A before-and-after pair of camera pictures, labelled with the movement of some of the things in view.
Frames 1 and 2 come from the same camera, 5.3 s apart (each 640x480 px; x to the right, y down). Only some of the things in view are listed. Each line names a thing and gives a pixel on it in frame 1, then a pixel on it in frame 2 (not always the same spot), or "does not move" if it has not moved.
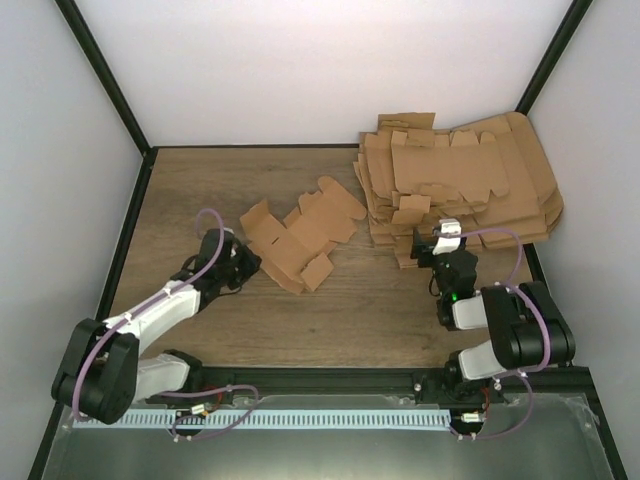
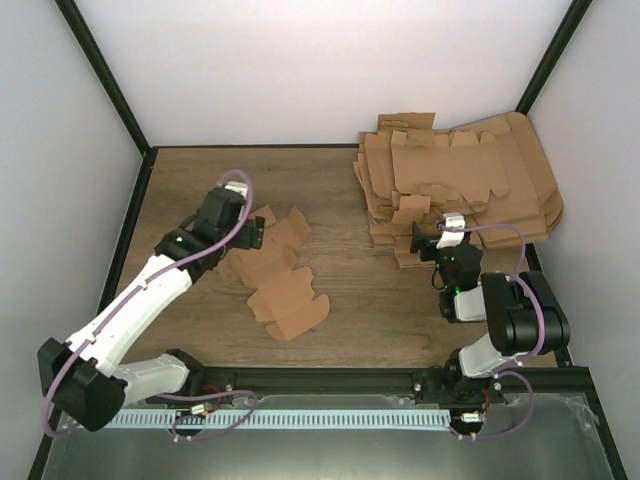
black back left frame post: (95, 54) does not move
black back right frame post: (568, 26) does not move
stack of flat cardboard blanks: (496, 177) does not move
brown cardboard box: (296, 251) -> (283, 296)
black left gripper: (252, 263) -> (246, 241)
